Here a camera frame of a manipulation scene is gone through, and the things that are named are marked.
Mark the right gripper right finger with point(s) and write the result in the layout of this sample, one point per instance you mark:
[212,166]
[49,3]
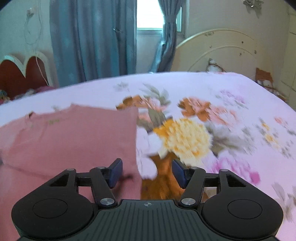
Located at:
[191,179]

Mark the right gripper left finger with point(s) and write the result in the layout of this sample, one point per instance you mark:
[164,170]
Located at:
[103,180]

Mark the pink long-sleeve sweater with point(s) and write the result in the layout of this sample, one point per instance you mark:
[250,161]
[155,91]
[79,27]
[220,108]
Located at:
[37,147]

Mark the pile of clothes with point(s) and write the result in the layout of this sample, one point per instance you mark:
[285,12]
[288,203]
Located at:
[5,98]

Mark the floral white bed sheet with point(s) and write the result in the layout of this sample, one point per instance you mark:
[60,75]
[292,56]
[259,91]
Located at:
[210,120]

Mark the tied blue curtain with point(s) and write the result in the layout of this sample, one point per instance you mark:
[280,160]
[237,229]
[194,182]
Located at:
[167,46]

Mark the red heart-shaped headboard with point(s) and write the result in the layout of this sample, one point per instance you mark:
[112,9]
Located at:
[18,76]

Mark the cream arched headboard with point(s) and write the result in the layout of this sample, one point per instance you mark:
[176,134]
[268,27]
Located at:
[233,50]

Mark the wide blue curtain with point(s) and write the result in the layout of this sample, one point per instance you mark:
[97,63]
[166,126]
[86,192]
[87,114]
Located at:
[93,39]

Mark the window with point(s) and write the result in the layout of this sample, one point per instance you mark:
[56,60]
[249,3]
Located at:
[149,15]

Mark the wall lamp fixture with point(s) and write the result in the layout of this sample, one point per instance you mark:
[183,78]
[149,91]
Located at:
[253,4]

